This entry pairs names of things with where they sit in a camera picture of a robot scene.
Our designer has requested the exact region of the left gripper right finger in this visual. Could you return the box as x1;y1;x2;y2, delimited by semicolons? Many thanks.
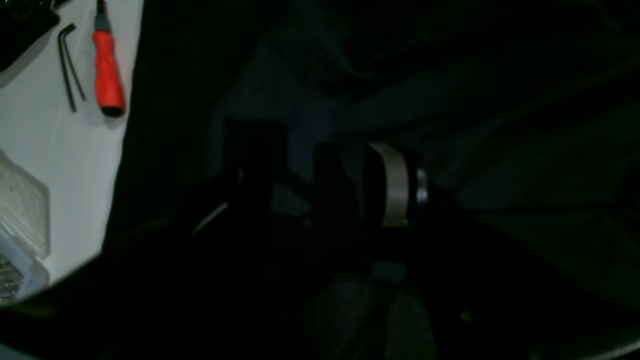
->
315;141;429;231

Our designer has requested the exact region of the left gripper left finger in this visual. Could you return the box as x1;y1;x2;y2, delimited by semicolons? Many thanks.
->
222;118;288;240

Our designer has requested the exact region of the dark grey t-shirt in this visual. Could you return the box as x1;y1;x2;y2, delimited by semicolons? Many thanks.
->
205;0;639;241

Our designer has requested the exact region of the black hex key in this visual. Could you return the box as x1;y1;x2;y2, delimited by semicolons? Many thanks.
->
57;23;87;113

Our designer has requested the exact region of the clear plastic box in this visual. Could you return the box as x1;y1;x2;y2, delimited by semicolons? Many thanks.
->
0;152;51;306

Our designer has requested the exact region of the red handled screwdriver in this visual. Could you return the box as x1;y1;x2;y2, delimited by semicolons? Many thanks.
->
93;0;126;117

